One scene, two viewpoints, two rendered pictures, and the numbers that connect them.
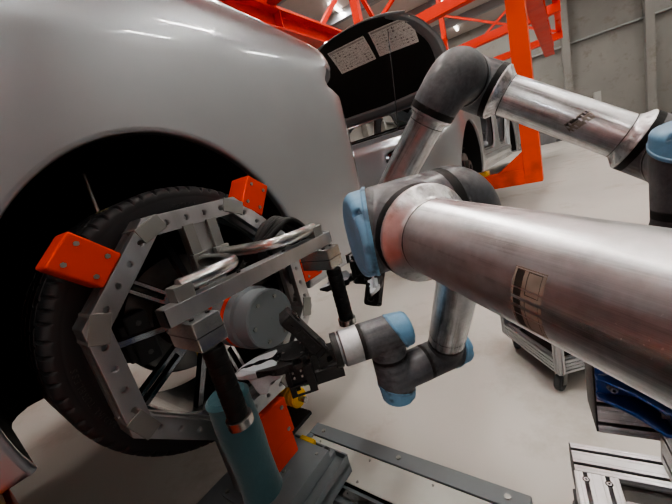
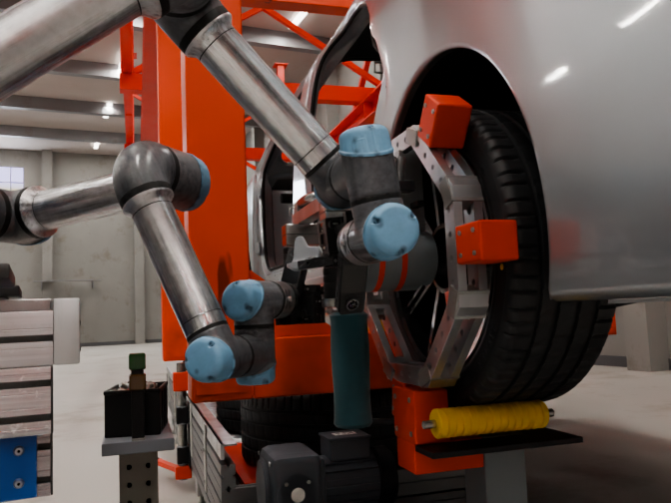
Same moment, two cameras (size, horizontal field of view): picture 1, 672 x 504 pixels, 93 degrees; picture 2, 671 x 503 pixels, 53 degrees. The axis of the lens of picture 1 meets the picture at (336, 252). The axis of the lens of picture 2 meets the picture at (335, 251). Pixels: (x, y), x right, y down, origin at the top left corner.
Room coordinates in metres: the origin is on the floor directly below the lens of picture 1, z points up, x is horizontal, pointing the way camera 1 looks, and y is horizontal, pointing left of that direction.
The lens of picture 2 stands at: (1.45, -1.00, 0.74)
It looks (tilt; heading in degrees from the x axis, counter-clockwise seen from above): 5 degrees up; 125
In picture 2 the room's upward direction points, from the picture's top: 2 degrees counter-clockwise
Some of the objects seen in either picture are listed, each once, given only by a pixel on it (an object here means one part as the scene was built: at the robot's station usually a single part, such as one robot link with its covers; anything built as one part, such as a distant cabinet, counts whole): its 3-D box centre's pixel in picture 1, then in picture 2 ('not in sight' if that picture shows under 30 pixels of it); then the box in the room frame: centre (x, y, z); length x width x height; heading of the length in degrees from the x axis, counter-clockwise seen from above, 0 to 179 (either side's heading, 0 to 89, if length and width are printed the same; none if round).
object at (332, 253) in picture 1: (320, 257); (344, 212); (0.75, 0.04, 0.93); 0.09 x 0.05 x 0.05; 51
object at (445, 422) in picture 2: (272, 389); (489, 418); (0.91, 0.31, 0.51); 0.29 x 0.06 x 0.06; 51
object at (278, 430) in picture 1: (259, 430); (437, 425); (0.77, 0.34, 0.48); 0.16 x 0.12 x 0.17; 51
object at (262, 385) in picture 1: (259, 381); not in sight; (0.55, 0.21, 0.77); 0.09 x 0.03 x 0.06; 97
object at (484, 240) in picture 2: (303, 267); (485, 243); (1.00, 0.11, 0.85); 0.09 x 0.08 x 0.07; 141
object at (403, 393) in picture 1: (401, 372); (251, 354); (0.60, -0.07, 0.67); 0.11 x 0.08 x 0.11; 104
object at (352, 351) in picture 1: (348, 345); (277, 299); (0.59, 0.02, 0.77); 0.08 x 0.05 x 0.08; 7
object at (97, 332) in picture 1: (224, 313); (411, 258); (0.75, 0.31, 0.85); 0.54 x 0.07 x 0.54; 141
